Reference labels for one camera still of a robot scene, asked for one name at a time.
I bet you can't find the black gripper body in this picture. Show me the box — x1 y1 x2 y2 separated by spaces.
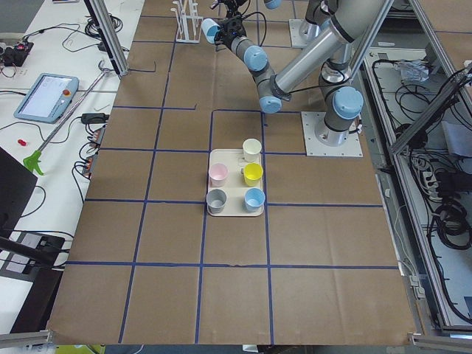
215 16 244 46
212 0 247 17

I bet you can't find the light blue cup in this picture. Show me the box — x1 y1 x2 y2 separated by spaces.
201 18 221 44

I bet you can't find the white cup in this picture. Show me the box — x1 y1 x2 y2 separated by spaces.
243 138 262 162

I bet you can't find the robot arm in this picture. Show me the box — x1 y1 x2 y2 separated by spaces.
202 1 392 147
209 0 282 18

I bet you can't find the pink cup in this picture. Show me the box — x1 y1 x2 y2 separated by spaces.
209 163 229 187

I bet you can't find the yellow cup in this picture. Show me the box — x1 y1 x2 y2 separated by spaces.
243 163 263 187

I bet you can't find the grey cup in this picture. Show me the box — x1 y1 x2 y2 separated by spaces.
206 189 227 215

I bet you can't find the cream tray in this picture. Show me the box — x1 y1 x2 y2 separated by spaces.
207 149 265 217

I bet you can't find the teach pendant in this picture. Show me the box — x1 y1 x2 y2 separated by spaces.
13 73 79 123

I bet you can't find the green reacher grabber tool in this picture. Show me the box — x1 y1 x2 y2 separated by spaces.
23 59 112 176

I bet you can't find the white wire cup rack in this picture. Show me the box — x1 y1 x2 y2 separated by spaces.
170 0 203 44

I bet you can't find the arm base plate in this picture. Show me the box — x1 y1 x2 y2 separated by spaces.
289 19 328 49
301 111 363 158

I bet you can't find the aluminium frame post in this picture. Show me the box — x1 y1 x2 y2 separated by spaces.
84 0 129 77

